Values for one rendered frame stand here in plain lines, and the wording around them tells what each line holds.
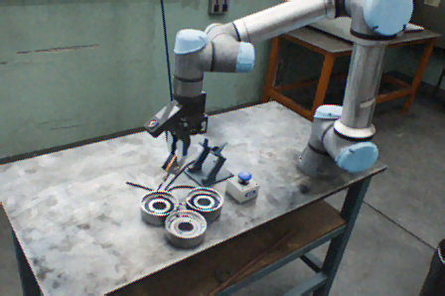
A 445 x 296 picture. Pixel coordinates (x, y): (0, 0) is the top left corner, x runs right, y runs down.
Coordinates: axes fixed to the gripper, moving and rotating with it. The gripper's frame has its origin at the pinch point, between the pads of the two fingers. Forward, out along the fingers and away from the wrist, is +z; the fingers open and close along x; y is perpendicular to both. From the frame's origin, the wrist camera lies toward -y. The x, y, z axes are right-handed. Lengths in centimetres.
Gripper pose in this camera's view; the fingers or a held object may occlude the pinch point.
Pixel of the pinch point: (175, 160)
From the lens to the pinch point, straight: 115.2
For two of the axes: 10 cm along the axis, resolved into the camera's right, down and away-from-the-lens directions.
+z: -1.1, 8.5, 5.1
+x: -6.3, -4.6, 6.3
